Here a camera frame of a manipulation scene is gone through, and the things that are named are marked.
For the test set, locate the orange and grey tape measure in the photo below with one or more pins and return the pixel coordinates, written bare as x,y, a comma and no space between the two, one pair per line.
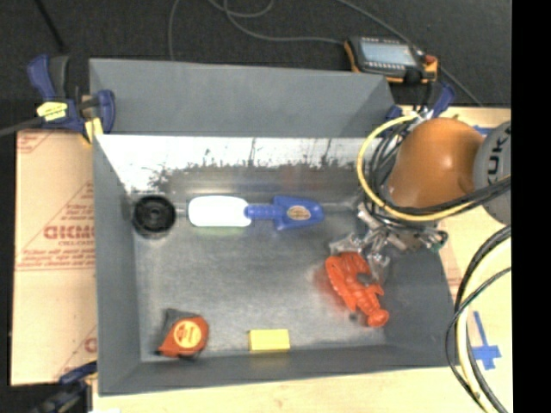
186,334

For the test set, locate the orange toy lobster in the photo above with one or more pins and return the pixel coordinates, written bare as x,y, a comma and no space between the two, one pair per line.
351,284

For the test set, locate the yellow sponge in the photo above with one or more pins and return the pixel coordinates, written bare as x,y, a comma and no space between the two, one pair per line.
269,340

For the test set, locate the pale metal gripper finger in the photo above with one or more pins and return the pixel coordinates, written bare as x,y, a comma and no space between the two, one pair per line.
346,244
379,261

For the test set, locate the brown cardboard board red print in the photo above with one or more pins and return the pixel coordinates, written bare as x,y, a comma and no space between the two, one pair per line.
51,248

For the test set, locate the grey metal bin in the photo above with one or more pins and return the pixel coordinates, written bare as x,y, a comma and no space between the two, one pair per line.
258,282

